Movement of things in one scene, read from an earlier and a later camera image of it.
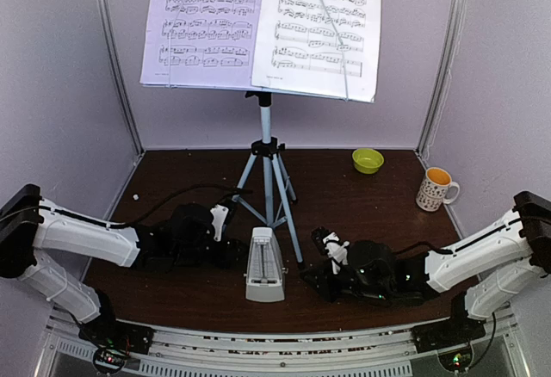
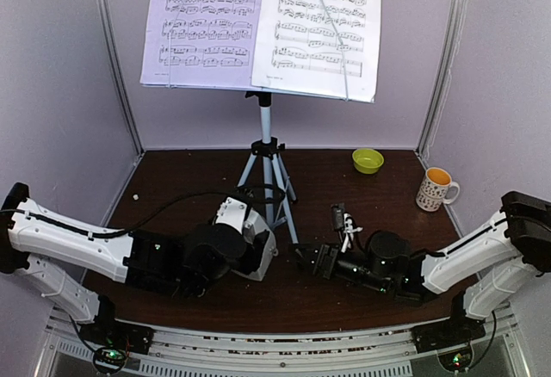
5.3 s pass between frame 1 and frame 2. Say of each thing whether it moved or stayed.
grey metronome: moved
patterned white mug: stayed
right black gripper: moved
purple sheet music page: stayed
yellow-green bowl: stayed
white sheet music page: stayed
